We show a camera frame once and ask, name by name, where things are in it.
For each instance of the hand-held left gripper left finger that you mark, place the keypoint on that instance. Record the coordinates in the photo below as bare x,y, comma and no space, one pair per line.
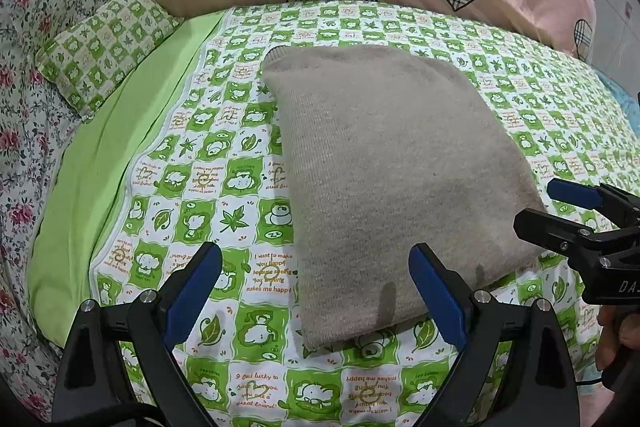
192,292

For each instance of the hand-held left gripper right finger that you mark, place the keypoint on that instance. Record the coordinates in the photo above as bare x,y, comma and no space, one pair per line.
440,297

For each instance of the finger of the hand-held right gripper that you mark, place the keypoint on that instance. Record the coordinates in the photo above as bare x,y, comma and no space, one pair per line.
550,227
575,192

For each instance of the beige knit sweater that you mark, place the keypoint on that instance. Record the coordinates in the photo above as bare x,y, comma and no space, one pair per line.
390,167

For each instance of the person's right hand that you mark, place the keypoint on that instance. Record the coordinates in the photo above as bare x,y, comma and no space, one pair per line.
611,332

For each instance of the green printed bedsheet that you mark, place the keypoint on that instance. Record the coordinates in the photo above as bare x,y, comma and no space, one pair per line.
235,217

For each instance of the light blue cloth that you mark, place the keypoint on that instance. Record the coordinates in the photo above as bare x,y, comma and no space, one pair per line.
620,102

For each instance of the floral quilt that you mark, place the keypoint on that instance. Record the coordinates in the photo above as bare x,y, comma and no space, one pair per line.
30,107

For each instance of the small green printed pillow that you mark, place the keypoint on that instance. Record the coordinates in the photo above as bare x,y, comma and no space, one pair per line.
105,47

